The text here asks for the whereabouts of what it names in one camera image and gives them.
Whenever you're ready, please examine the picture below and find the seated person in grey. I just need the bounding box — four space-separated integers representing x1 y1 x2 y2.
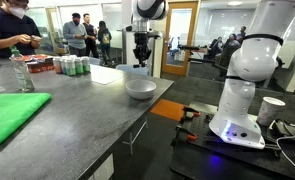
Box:
224 33 241 56

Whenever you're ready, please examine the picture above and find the seated person in dark suit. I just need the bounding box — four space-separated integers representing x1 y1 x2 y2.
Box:
208 36 224 60

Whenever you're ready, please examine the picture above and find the orange black clamp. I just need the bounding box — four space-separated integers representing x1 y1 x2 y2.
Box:
179 106 202 123
170 124 199 148

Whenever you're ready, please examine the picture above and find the rectangular ceiling light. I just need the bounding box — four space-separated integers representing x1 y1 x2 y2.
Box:
227 0 244 7

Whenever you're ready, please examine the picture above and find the black robot table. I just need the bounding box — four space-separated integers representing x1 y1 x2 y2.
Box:
169 109 295 180

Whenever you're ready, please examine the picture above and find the white ceramic bowl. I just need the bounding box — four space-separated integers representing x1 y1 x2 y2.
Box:
124 78 158 101

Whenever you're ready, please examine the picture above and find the white paper cup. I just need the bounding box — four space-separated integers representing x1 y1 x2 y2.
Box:
256 96 287 127

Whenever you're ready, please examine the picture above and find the white paper sheet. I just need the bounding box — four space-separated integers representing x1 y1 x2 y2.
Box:
89 64 126 86

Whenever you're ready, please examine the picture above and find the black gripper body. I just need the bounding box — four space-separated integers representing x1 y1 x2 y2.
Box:
133 30 152 52

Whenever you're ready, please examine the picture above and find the green labelled drink can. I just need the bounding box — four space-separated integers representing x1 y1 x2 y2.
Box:
64 57 77 77
81 55 92 74
74 56 85 75

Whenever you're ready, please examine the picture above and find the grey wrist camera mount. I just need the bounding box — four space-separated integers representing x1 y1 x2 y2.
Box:
124 23 164 41

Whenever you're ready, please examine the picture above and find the yellow framed door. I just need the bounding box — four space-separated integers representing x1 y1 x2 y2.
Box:
161 0 200 77

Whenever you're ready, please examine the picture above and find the green folded cloth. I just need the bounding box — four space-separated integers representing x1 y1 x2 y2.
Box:
0 92 53 149

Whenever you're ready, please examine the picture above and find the man in grey shirt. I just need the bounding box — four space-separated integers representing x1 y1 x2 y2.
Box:
62 12 88 57

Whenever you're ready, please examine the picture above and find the white counter island base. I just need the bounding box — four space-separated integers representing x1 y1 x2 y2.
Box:
86 153 115 180

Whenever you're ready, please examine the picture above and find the white cable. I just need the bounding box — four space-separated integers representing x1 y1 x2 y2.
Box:
275 133 295 180

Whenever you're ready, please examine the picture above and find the man in black shirt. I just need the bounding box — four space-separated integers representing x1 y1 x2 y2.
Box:
82 13 100 60

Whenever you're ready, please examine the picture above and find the person in navy shirt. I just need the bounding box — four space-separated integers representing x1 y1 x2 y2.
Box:
0 0 43 60

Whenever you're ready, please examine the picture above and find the orange labelled drink can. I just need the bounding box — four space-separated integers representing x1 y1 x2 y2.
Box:
52 56 63 75

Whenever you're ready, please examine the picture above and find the clear plastic water bottle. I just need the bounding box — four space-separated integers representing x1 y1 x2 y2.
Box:
8 45 36 93

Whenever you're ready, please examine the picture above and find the woman with backpack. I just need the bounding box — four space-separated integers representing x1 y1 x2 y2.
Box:
97 20 113 66

